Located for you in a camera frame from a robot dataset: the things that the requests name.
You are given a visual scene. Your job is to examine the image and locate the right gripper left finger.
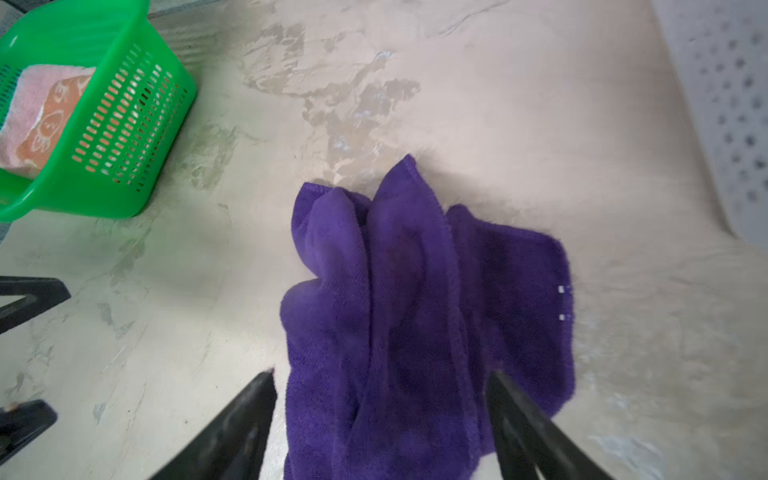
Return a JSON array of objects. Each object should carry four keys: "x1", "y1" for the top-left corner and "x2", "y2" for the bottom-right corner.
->
[{"x1": 153, "y1": 370, "x2": 277, "y2": 480}]

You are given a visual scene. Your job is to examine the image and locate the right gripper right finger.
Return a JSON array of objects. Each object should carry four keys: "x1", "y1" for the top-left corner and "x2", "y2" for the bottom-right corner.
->
[{"x1": 485, "y1": 371, "x2": 611, "y2": 480}]

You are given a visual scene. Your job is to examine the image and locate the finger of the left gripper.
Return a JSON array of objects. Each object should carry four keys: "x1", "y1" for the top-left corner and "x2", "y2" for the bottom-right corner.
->
[
  {"x1": 1, "y1": 400, "x2": 58, "y2": 464},
  {"x1": 1, "y1": 276, "x2": 71, "y2": 333}
]

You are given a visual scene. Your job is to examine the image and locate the purple towel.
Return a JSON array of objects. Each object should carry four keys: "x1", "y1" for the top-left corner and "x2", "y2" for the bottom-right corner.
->
[{"x1": 280, "y1": 157, "x2": 575, "y2": 479}]

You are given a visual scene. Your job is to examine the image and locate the pink towel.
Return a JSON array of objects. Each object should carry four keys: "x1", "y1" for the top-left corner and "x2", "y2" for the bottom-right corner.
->
[{"x1": 1, "y1": 65, "x2": 95, "y2": 180}]

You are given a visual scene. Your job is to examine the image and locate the orange patterned towel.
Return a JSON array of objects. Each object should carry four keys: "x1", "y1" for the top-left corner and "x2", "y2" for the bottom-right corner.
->
[{"x1": 11, "y1": 66, "x2": 94, "y2": 179}]

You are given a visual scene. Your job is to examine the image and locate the green plastic basket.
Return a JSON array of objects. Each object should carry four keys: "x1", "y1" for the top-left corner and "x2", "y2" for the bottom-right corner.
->
[{"x1": 1, "y1": 0, "x2": 197, "y2": 222}]

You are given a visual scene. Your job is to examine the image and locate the white plastic basket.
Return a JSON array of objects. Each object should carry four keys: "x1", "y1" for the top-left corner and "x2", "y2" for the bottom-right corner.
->
[{"x1": 653, "y1": 0, "x2": 767, "y2": 249}]

